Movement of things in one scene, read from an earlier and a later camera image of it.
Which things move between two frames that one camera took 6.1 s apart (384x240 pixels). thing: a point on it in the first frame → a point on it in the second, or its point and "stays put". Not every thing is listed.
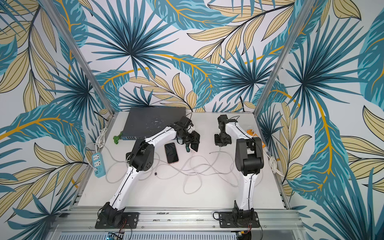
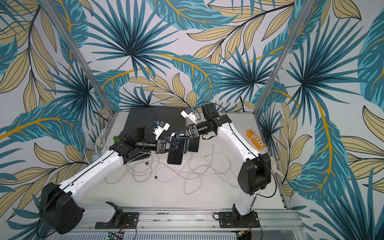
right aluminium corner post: x=305 y=11 stays put
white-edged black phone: x=194 y=146 stays put
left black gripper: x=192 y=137 → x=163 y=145
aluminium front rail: x=82 y=220 stays put
